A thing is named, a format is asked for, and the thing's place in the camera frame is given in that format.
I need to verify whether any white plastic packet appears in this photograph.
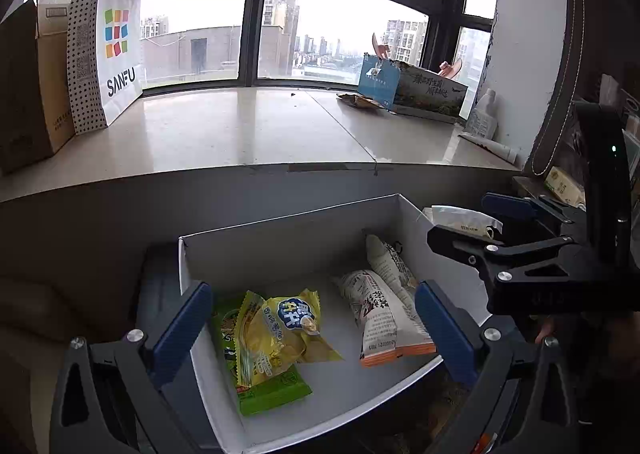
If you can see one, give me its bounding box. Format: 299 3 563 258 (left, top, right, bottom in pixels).
422 205 503 241

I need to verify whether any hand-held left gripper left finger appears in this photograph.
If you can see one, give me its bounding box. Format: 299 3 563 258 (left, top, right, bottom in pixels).
50 281 216 454

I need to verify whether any black window frame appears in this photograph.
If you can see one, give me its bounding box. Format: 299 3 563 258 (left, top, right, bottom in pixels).
50 0 501 94

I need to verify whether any blue printed carton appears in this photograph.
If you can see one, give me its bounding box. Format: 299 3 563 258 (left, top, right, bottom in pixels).
357 52 469 123

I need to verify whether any white tube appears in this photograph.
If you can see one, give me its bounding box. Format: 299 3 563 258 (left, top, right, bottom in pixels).
458 132 520 165

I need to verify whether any small cream box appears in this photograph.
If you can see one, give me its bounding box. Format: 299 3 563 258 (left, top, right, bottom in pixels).
544 166 586 207

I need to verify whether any white cardboard box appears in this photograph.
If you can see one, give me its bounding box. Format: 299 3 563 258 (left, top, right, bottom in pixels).
177 193 493 454

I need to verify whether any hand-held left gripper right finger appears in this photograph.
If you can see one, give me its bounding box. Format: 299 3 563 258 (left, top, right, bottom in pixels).
414 280 581 454

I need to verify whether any green snack packet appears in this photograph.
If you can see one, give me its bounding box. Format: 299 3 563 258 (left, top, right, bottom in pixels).
212 299 313 417

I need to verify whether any brown cardboard box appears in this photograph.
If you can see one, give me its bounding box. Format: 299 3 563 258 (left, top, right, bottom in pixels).
0 0 76 175

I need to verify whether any yellow snack packet blue print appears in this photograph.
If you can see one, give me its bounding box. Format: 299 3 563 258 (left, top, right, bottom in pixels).
234 288 345 389

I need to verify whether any white snack packet orange edge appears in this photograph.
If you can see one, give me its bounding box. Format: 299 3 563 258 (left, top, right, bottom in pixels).
332 270 437 368
364 233 421 305

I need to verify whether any white plastic bottle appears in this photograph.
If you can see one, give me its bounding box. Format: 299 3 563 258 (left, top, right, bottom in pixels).
465 88 499 139

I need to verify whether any white paper shopping bag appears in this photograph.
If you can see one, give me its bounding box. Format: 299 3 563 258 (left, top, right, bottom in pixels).
66 0 153 135

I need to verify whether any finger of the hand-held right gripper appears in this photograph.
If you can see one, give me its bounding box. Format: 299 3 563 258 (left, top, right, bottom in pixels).
481 192 576 225
426 223 588 285

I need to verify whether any person's right hand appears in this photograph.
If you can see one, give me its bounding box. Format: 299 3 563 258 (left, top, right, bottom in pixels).
534 316 557 346

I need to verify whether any crumpled brown wrapper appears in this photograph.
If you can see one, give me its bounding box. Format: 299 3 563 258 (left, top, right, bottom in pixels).
336 92 388 111

